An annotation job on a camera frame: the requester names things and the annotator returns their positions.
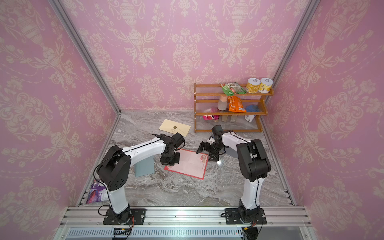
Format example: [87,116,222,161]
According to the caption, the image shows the yellow can right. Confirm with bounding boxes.
[258,78,274,94]

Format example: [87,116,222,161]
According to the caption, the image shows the wooden three-tier shelf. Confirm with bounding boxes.
[194,84,275,133]

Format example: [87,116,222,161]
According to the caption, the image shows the red bordered pink card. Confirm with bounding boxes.
[165,149,209,180]

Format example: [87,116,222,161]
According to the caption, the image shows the green snack packet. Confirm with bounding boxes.
[221,82,247,97]

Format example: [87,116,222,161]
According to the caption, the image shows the grey envelope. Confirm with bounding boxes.
[225,148,238,159]

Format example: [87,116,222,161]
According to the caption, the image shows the aluminium front rail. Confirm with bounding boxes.
[54,206,316,240]

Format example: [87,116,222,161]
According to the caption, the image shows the teal green envelope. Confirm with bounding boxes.
[135,156,155,178]

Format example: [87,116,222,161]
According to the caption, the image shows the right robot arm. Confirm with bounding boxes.
[196,125,272,224]

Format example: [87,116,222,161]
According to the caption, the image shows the purple snack bag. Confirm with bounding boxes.
[86,180,109,204]

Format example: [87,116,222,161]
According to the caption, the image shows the orange snack bag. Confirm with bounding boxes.
[228,96,247,113]

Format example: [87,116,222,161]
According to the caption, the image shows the cream yellow envelope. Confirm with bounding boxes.
[159,119,191,137]

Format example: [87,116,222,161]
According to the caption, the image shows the pink beige bottle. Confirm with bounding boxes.
[218,95,228,111]

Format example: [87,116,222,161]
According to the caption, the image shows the yellow can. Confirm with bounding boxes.
[258,78,274,94]
[246,78,261,94]

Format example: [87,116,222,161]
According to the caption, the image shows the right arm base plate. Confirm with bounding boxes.
[220,207,267,226]

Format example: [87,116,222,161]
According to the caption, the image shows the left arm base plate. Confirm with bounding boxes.
[103,208,147,226]

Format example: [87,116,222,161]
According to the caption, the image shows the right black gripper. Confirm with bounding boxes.
[196,141,225,161]

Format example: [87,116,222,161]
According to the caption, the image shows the blue cloth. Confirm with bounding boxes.
[246,105,260,113]

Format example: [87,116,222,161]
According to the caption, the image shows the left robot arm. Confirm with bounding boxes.
[94,133,185,218]

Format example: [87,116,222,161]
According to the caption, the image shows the magenta pink item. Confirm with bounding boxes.
[203,108,220,122]

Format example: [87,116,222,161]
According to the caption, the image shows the yellow can left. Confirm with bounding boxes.
[246,78,261,94]

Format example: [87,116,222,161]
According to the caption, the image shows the white cup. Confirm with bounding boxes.
[245,115,256,122]

